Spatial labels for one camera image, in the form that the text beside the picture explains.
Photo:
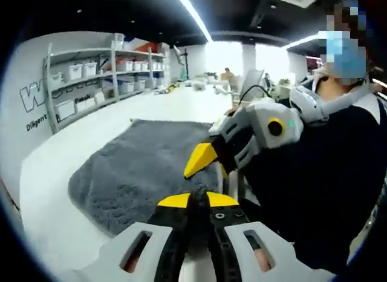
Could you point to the grey towel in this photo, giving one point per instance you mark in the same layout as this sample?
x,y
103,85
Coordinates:
x,y
136,167

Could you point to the black tripod stand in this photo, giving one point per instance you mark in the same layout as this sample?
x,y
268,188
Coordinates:
x,y
183,64

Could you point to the person's dark clothed torso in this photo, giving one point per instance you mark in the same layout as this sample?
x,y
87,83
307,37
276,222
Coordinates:
x,y
326,188

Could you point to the grey office chair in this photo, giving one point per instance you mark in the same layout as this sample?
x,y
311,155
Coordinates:
x,y
252,80

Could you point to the grey chest-worn device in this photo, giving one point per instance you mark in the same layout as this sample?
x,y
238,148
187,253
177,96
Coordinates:
x,y
311,103

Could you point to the long ceiling light strip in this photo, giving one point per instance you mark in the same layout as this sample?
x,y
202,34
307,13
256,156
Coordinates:
x,y
196,12

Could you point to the row of white storage boxes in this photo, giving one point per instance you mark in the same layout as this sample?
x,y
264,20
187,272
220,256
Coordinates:
x,y
81,71

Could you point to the small yellow white device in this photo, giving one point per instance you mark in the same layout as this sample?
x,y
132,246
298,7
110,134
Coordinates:
x,y
172,87

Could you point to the grey metal shelf rack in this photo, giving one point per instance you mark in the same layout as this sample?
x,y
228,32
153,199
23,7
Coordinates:
x,y
112,76

